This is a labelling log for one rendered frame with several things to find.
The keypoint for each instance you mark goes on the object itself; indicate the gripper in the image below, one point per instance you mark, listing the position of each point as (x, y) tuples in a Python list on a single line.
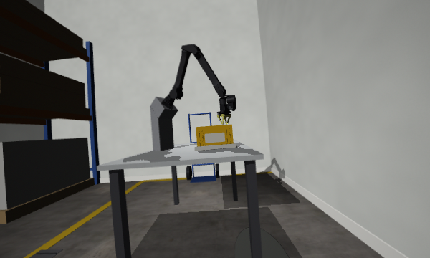
[(223, 114)]

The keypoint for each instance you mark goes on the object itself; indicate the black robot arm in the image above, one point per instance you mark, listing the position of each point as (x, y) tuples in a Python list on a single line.
[(177, 90)]

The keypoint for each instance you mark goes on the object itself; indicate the yellow crate with cross dividers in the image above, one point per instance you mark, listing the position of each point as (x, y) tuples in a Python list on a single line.
[(214, 135)]

